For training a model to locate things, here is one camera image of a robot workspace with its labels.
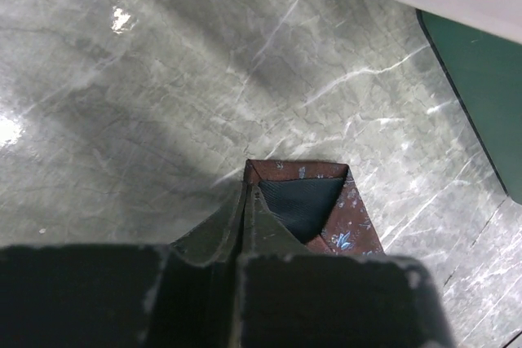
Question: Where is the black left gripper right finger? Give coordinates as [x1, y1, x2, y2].
[238, 186, 454, 347]

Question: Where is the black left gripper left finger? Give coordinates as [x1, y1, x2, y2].
[1, 185, 246, 347]

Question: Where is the brown floral necktie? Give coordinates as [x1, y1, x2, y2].
[243, 160, 383, 256]

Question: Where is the green compartment organizer tray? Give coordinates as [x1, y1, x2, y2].
[416, 10, 521, 204]

